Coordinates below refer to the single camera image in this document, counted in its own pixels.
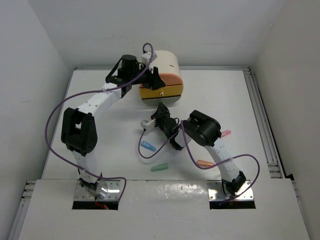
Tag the blue correction tape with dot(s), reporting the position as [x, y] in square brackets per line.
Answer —
[148, 146]

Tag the cream drawer cabinet shell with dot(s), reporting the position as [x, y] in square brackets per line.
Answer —
[166, 62]

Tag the yellow drawer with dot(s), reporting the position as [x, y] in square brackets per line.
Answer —
[164, 92]

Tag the green correction tape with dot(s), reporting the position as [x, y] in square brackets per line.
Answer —
[159, 167]

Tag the white front shelf board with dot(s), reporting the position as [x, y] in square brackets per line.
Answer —
[164, 210]

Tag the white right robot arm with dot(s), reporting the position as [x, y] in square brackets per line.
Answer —
[206, 132]

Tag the metal mounting plate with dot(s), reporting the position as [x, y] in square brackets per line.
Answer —
[102, 190]
[217, 192]

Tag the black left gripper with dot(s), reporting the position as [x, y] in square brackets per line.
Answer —
[153, 81]

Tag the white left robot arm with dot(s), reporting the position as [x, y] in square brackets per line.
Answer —
[79, 131]

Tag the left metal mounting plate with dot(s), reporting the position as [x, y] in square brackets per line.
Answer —
[102, 190]

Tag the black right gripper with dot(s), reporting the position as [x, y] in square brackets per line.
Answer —
[162, 112]

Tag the orange top drawer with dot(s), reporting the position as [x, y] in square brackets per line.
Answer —
[171, 79]

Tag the pink correction tape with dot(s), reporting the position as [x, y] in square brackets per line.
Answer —
[225, 133]

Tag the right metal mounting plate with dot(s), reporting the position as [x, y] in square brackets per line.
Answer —
[217, 192]

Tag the orange correction tape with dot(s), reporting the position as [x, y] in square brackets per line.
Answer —
[204, 164]

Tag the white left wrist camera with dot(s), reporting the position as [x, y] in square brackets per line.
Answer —
[148, 57]

